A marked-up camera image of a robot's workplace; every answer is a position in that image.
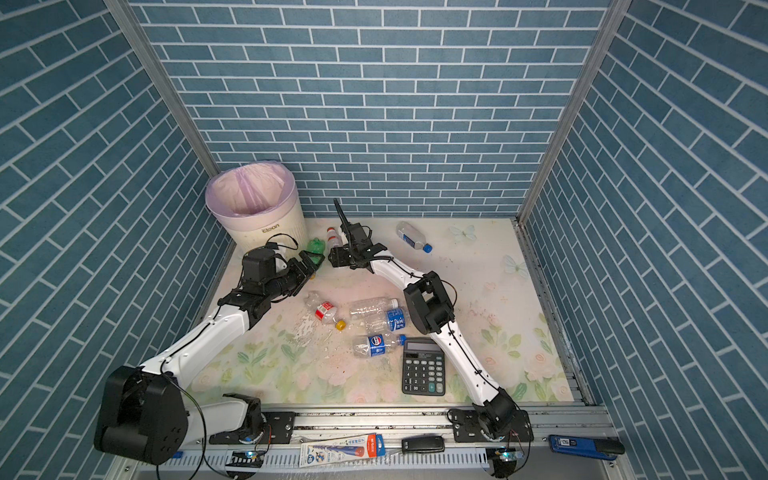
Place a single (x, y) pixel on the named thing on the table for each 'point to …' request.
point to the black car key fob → (423, 444)
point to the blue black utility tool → (607, 448)
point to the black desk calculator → (423, 367)
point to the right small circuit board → (509, 455)
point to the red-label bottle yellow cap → (323, 309)
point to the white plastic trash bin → (247, 237)
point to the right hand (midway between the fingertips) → (334, 253)
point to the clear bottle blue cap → (413, 237)
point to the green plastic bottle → (316, 246)
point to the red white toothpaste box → (342, 450)
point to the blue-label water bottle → (392, 320)
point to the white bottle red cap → (332, 238)
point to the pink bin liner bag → (255, 194)
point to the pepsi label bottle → (377, 345)
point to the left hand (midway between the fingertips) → (319, 263)
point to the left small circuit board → (246, 458)
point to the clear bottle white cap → (373, 306)
